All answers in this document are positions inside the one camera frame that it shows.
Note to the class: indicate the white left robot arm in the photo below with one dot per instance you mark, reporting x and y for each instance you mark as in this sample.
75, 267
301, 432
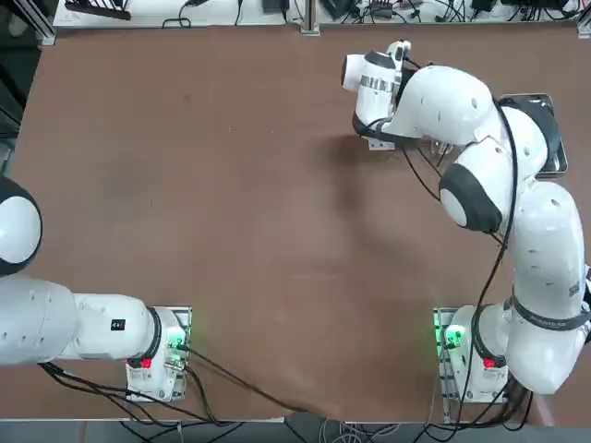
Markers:
46, 323

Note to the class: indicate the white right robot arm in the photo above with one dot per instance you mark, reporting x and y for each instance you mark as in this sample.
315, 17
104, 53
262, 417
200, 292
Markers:
443, 101

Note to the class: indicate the steel tray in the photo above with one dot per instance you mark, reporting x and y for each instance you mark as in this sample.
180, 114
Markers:
558, 161

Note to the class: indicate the white test tube rack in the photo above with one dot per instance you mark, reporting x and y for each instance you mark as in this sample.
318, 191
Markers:
381, 145

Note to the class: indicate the small black power adapter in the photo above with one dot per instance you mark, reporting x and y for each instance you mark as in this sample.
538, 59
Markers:
275, 4

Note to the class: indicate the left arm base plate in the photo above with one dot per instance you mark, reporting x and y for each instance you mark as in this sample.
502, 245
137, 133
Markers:
187, 318

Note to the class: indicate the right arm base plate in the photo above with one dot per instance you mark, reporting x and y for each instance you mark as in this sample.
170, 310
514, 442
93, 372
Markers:
438, 323

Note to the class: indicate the aluminium camera post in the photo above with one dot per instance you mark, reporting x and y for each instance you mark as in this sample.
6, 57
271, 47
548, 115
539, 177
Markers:
310, 18

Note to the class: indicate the aluminium profile rail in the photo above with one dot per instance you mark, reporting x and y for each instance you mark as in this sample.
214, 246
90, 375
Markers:
46, 32
584, 25

